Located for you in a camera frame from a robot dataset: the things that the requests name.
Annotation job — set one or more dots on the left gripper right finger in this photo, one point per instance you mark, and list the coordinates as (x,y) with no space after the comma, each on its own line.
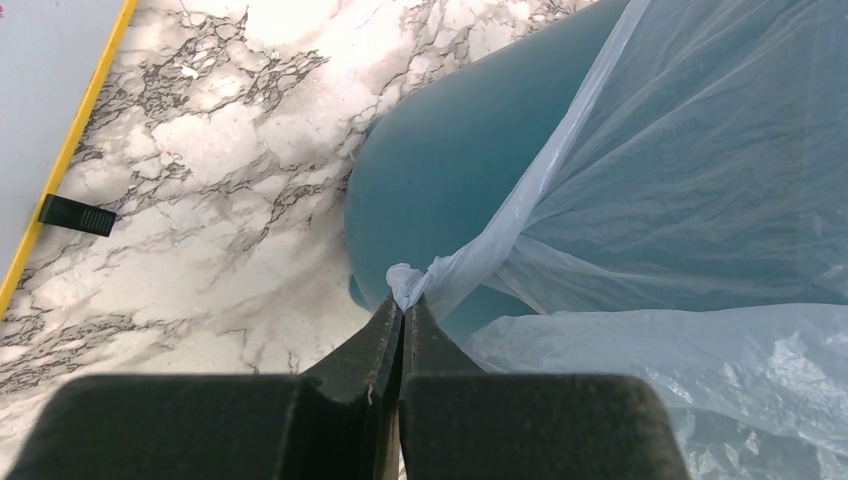
(459,422)

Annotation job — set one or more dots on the blue plastic trash bag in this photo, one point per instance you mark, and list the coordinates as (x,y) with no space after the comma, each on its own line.
(686,224)

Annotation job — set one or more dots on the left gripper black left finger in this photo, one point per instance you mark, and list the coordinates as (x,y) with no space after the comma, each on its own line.
(332,421)

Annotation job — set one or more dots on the yellow framed whiteboard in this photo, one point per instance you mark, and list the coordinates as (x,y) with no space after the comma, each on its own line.
(55,56)

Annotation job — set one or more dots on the teal plastic trash bin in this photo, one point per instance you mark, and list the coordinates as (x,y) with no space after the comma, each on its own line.
(435,169)

